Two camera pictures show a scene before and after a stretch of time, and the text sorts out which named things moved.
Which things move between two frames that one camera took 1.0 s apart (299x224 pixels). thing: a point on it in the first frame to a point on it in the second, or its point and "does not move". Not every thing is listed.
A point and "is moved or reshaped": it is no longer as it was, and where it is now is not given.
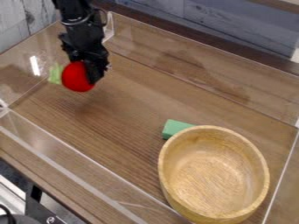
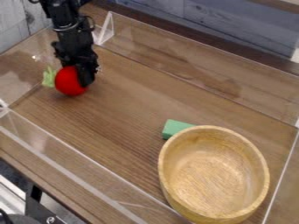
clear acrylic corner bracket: (109, 27) does not move
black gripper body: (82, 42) to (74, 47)
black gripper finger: (76, 56) to (68, 63)
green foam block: (174, 127) does not move
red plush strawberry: (70, 75) is moved or reshaped
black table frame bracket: (34, 208) does not move
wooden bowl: (214, 174) does not move
